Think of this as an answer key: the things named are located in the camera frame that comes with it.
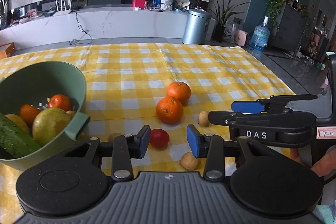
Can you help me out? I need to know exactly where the white router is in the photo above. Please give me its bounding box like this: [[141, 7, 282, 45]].
[[53, 0, 73, 16]]

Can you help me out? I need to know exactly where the red cherry tomato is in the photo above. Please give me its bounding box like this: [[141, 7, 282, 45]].
[[150, 129, 170, 149]]

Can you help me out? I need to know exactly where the orange tangerine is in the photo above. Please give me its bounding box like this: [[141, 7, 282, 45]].
[[48, 94, 72, 112], [156, 96, 184, 124], [166, 81, 192, 106], [20, 104, 41, 127]]

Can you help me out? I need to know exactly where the white marble television cabinet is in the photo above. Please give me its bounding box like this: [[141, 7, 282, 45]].
[[0, 5, 190, 46]]

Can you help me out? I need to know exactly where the orange cardboard box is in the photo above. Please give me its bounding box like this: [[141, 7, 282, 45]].
[[0, 43, 16, 59]]

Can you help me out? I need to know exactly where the potted long-leaf plant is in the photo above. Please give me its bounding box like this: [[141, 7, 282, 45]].
[[0, 0, 18, 28]]

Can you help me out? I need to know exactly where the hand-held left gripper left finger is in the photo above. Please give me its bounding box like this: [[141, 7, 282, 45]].
[[64, 125, 152, 181]]

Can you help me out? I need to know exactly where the white plastic bag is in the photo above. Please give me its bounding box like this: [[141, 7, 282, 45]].
[[223, 24, 237, 43]]

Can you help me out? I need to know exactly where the green cucumber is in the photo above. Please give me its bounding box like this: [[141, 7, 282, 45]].
[[0, 112, 41, 159]]

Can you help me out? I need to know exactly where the blue water jug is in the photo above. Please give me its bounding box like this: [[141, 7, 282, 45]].
[[250, 17, 271, 52]]

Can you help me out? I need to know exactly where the teal striped blanket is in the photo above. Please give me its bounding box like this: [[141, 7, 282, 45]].
[[312, 202, 336, 224]]

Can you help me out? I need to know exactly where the green colander bowl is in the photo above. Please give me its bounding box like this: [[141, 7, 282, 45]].
[[0, 61, 91, 171]]

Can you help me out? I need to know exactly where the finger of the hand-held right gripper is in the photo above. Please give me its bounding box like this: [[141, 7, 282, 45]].
[[209, 110, 315, 127], [231, 94, 318, 113]]

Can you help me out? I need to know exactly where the potted snake plant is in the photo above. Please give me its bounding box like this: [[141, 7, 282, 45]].
[[205, 0, 249, 42]]

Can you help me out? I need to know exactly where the pink small heater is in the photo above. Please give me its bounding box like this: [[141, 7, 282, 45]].
[[234, 29, 249, 47]]

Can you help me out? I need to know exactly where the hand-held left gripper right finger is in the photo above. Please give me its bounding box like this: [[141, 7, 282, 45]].
[[186, 124, 275, 180]]

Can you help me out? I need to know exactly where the yellow-green mango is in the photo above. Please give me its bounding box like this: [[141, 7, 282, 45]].
[[32, 107, 77, 146]]

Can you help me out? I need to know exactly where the person's right hand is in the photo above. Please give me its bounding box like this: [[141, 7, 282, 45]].
[[290, 147, 336, 178]]

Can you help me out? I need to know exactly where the reddish yellow apple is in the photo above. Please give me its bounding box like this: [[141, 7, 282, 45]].
[[5, 114, 30, 134]]

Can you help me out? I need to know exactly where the potted green vine plant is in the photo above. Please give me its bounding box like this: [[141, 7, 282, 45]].
[[256, 0, 292, 31]]

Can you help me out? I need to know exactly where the yellow checkered tablecloth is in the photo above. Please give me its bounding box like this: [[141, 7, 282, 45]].
[[0, 43, 298, 215]]

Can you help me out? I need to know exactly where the silver trash can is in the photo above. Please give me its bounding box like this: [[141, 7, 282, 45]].
[[182, 9, 212, 45]]

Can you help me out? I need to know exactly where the black power cable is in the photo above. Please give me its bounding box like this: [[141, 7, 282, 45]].
[[69, 11, 91, 45]]

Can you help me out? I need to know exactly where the grey side cabinet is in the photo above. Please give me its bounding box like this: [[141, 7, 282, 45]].
[[272, 2, 309, 50]]

